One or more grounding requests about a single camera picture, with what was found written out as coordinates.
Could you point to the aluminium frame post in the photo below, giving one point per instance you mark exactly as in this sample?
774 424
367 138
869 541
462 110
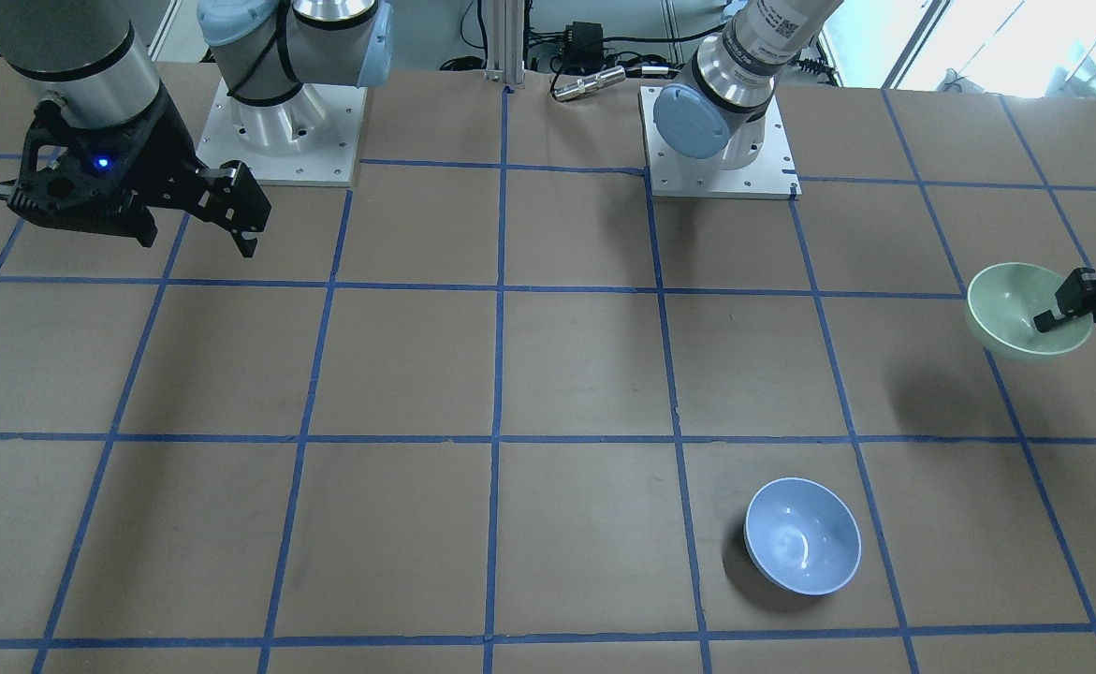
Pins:
505 41

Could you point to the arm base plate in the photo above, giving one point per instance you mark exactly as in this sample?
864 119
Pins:
756 161
311 140

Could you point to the silver metal cylinder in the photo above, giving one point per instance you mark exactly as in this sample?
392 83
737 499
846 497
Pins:
587 85

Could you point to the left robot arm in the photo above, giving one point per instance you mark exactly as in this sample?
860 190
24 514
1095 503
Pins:
733 71

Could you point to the green bowl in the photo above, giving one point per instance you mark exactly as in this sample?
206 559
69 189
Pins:
1002 302

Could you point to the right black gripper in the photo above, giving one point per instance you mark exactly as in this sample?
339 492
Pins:
166 150

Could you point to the black adapter behind table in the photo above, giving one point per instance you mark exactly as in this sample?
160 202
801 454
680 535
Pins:
583 45

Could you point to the blue bowl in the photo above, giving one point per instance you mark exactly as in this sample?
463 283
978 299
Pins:
802 537

